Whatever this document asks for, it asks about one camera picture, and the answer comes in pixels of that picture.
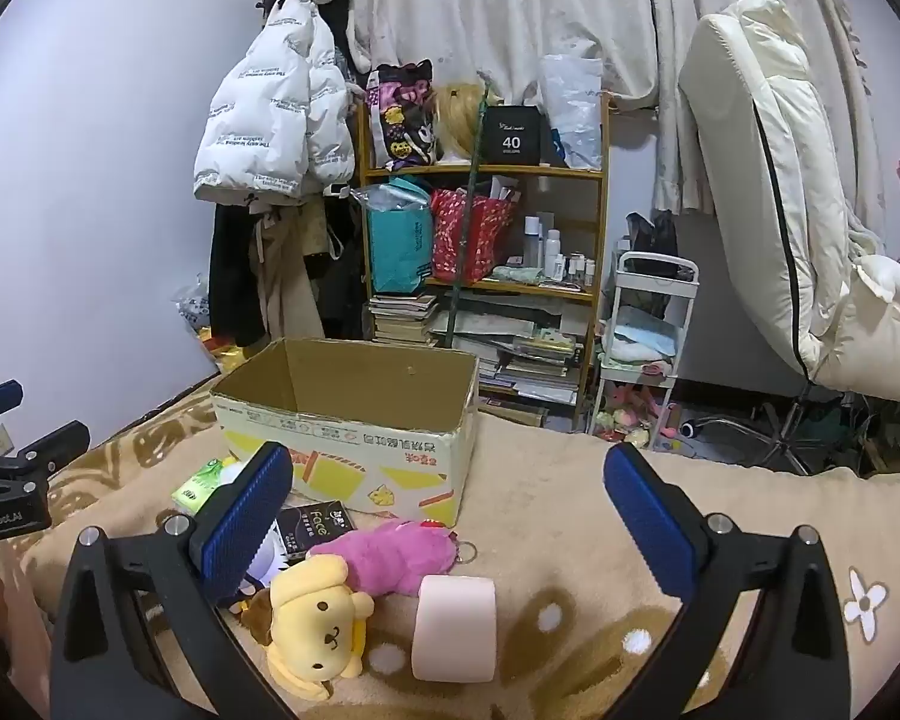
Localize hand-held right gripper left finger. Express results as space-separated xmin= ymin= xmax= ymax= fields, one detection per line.
xmin=49 ymin=441 xmax=295 ymax=720

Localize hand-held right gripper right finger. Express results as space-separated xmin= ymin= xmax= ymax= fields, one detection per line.
xmin=604 ymin=442 xmax=852 ymax=720

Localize purple white plush toy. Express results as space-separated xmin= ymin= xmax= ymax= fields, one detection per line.
xmin=221 ymin=525 xmax=290 ymax=612

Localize green tissue pack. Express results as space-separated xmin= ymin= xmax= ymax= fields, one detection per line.
xmin=171 ymin=457 xmax=230 ymax=517

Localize yellow dog plush toy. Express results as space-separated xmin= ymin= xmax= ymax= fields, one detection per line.
xmin=240 ymin=551 xmax=376 ymax=702

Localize printed cardboard box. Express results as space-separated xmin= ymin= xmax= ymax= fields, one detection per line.
xmin=210 ymin=337 xmax=481 ymax=530

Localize pink plush toy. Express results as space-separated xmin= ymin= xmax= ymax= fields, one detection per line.
xmin=306 ymin=517 xmax=481 ymax=597

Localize pale pink roll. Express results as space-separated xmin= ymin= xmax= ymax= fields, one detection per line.
xmin=411 ymin=576 xmax=498 ymax=683

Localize black packet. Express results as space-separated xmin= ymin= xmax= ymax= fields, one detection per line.
xmin=277 ymin=502 xmax=357 ymax=565

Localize beige patterned blanket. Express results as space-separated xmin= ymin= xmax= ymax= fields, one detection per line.
xmin=15 ymin=390 xmax=900 ymax=720

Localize pile of small plush toys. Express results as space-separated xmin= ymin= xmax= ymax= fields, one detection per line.
xmin=596 ymin=382 xmax=680 ymax=451

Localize light blue cloth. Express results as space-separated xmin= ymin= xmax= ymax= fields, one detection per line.
xmin=604 ymin=322 xmax=680 ymax=365

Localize pile of books and papers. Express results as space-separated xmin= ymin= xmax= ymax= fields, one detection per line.
xmin=427 ymin=300 xmax=593 ymax=406

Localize crinkled plastic bag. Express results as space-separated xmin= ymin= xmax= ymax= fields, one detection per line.
xmin=172 ymin=281 xmax=215 ymax=331

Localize white trolley cart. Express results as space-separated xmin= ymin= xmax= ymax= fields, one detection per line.
xmin=589 ymin=251 xmax=700 ymax=436

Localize black coat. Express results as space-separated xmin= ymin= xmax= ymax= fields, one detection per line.
xmin=208 ymin=202 xmax=267 ymax=350

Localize beige coat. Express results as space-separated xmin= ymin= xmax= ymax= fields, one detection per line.
xmin=259 ymin=199 xmax=327 ymax=342

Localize stack of books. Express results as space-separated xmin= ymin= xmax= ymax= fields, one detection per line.
xmin=367 ymin=292 xmax=440 ymax=347

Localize dark hanging clothes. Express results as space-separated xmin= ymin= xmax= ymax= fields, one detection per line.
xmin=322 ymin=187 xmax=368 ymax=338

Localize group of white cosmetic bottles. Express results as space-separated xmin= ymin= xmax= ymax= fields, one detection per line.
xmin=523 ymin=214 xmax=597 ymax=287

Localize teal bag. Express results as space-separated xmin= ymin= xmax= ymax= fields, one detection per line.
xmin=365 ymin=180 xmax=434 ymax=295

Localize red patterned bag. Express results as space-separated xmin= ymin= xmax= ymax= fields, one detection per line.
xmin=429 ymin=187 xmax=515 ymax=280

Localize cream office chair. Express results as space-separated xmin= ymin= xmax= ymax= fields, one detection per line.
xmin=679 ymin=0 xmax=900 ymax=477

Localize green pole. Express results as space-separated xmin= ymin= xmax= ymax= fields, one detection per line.
xmin=442 ymin=86 xmax=492 ymax=350

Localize wooden shelf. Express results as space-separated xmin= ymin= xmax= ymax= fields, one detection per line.
xmin=356 ymin=94 xmax=612 ymax=432

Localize white puffer jacket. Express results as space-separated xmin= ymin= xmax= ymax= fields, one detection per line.
xmin=193 ymin=0 xmax=357 ymax=203

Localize black box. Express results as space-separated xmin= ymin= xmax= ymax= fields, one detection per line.
xmin=480 ymin=106 xmax=545 ymax=164

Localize clear plastic bag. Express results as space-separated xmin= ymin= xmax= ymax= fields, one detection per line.
xmin=538 ymin=54 xmax=605 ymax=170

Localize black printed tote bag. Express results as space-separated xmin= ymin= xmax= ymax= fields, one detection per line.
xmin=365 ymin=60 xmax=440 ymax=170

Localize blond wig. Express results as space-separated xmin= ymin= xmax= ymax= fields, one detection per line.
xmin=431 ymin=82 xmax=503 ymax=164

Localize cream curtain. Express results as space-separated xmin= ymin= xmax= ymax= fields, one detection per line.
xmin=345 ymin=0 xmax=871 ymax=211

